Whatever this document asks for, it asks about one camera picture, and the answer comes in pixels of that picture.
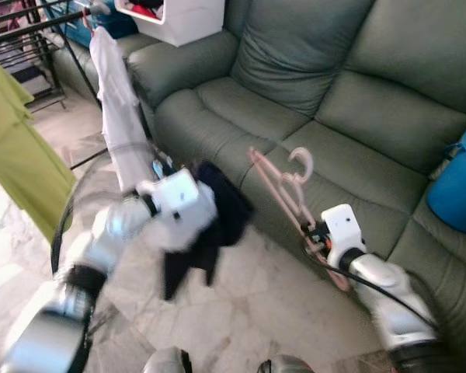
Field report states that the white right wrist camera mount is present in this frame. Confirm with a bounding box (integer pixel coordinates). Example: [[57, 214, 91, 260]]
[[322, 204, 368, 259]]

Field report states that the pink plastic clothes hanger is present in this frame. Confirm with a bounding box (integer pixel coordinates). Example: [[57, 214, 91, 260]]
[[79, 4, 103, 36], [247, 146, 352, 295]]

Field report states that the grey green leather sofa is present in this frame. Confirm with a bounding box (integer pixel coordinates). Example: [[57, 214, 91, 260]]
[[47, 0, 466, 373]]

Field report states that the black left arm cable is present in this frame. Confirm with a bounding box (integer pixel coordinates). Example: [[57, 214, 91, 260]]
[[50, 142, 158, 274]]

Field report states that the robot left leg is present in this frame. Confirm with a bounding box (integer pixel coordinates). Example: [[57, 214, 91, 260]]
[[142, 346, 193, 373]]

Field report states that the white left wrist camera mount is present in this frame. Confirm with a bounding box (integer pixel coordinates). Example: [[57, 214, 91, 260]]
[[150, 169, 204, 226]]

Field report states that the robot leg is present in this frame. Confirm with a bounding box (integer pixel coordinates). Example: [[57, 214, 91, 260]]
[[142, 346, 193, 373], [256, 354, 317, 373]]

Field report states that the black and white garment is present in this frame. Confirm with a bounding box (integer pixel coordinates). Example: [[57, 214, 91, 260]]
[[159, 161, 255, 302]]

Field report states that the yellow green shirt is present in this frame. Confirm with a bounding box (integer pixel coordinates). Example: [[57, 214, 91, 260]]
[[0, 58, 77, 243]]

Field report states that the white storage box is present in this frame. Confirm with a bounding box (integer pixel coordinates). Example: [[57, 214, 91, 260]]
[[115, 0, 226, 47]]

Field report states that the robot right leg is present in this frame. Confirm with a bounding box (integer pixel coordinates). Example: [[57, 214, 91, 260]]
[[256, 354, 317, 373]]

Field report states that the teal storage box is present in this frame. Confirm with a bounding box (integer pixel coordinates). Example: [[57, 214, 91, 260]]
[[62, 0, 138, 41]]

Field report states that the white shirt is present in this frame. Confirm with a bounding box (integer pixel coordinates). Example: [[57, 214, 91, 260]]
[[89, 27, 160, 195]]

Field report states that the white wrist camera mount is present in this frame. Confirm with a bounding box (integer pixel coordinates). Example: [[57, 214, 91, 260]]
[[150, 169, 204, 226], [322, 204, 368, 259]]

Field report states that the black metal drying rack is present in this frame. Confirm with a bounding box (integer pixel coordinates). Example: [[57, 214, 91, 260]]
[[0, 0, 113, 173]]

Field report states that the blue plastic bucket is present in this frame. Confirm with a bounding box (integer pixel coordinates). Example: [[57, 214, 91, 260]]
[[426, 126, 466, 235]]

